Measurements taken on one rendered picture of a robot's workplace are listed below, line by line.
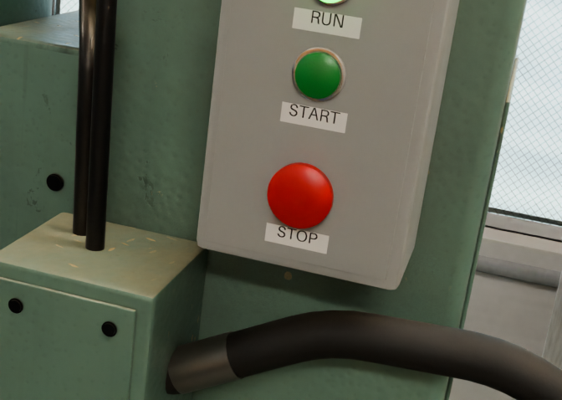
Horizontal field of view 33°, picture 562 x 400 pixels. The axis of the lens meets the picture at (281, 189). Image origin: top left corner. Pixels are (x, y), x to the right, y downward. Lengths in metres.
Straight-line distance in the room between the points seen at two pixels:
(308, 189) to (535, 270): 1.56
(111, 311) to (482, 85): 0.21
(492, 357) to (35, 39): 0.32
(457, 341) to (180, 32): 0.21
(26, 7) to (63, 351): 0.26
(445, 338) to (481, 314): 1.54
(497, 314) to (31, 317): 1.59
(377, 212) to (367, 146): 0.03
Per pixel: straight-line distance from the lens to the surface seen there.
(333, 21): 0.41
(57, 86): 0.58
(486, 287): 1.98
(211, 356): 0.49
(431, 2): 0.41
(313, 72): 0.41
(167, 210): 0.52
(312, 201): 0.42
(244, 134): 0.43
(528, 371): 0.47
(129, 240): 0.51
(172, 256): 0.50
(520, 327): 2.02
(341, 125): 0.42
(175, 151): 0.51
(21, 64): 0.59
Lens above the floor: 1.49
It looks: 18 degrees down
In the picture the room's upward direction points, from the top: 8 degrees clockwise
